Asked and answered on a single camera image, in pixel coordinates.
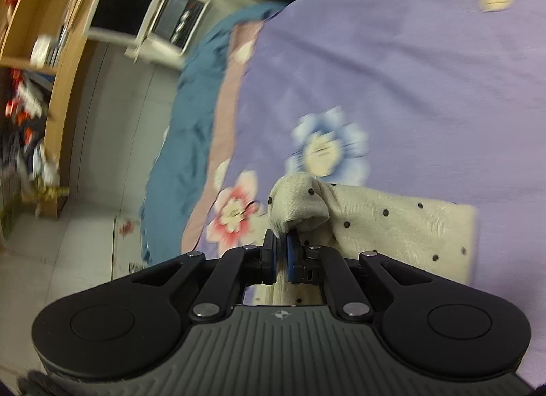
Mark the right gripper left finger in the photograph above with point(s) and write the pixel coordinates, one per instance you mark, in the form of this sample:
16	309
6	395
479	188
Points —
263	260

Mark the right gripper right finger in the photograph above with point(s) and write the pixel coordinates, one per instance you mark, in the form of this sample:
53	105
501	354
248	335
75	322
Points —
304	265

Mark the beige polka dot shirt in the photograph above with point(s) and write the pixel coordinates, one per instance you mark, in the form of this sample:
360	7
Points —
434	235

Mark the teal bed sheet edge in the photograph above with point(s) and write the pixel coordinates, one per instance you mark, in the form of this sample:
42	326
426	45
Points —
177	178

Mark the purple floral bed sheet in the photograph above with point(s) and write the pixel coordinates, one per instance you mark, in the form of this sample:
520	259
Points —
438	99

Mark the white cabinet with door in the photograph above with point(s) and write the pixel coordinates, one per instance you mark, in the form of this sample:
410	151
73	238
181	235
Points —
159	31

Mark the wooden bookshelf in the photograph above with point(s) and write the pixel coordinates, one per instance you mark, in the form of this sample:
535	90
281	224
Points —
45	55

